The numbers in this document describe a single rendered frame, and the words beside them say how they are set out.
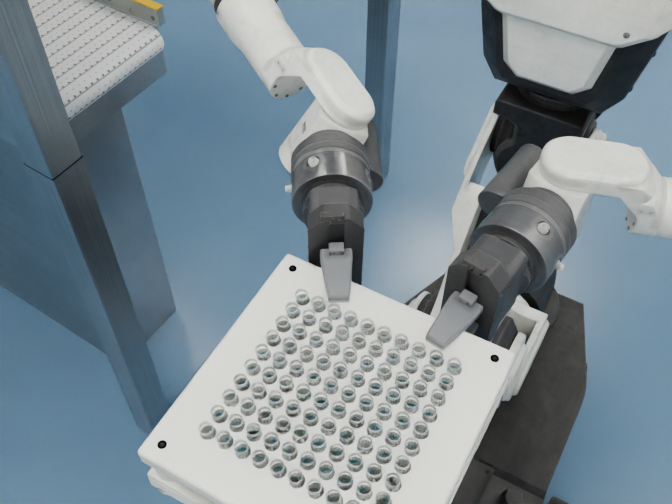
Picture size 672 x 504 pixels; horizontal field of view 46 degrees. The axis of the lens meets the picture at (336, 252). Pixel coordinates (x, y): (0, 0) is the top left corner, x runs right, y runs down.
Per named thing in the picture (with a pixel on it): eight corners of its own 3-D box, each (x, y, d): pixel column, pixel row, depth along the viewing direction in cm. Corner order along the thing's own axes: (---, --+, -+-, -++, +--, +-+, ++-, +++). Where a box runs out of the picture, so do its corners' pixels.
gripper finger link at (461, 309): (419, 336, 73) (454, 294, 76) (448, 354, 71) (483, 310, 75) (420, 326, 71) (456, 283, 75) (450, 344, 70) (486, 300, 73)
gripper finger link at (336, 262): (322, 303, 75) (319, 253, 79) (355, 301, 75) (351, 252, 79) (322, 292, 74) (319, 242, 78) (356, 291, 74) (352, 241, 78)
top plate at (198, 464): (139, 462, 67) (134, 451, 66) (288, 263, 81) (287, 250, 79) (397, 609, 60) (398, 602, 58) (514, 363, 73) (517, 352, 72)
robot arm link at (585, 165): (524, 229, 87) (649, 248, 86) (541, 170, 80) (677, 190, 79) (527, 188, 91) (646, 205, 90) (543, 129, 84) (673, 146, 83)
